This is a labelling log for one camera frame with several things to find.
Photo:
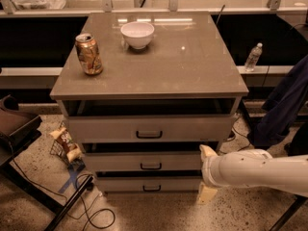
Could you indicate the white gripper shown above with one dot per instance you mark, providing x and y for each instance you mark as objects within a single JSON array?
[{"x": 208, "y": 170}]

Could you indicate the grey drawer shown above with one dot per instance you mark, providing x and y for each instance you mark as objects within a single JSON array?
[
  {"x": 182, "y": 160},
  {"x": 142, "y": 128},
  {"x": 149, "y": 184}
]

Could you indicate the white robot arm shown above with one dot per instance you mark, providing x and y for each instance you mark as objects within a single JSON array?
[{"x": 249, "y": 169}]

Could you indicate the grey drawer cabinet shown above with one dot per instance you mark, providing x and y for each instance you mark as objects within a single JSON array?
[{"x": 185, "y": 70}]

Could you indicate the dark blue cloth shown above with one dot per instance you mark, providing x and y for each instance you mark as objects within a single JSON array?
[{"x": 282, "y": 107}]

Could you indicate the clear plastic water bottle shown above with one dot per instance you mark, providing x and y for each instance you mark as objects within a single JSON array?
[{"x": 253, "y": 57}]

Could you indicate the chip bag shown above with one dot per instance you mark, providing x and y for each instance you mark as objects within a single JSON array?
[{"x": 63, "y": 138}]

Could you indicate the white bowl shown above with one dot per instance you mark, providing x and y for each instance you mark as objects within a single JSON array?
[{"x": 137, "y": 34}]

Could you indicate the gold soda can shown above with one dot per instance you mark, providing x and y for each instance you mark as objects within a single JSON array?
[{"x": 88, "y": 54}]

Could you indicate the black stand left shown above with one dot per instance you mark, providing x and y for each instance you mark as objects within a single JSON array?
[{"x": 18, "y": 130}]

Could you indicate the wire basket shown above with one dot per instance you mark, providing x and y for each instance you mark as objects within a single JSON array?
[{"x": 59, "y": 147}]

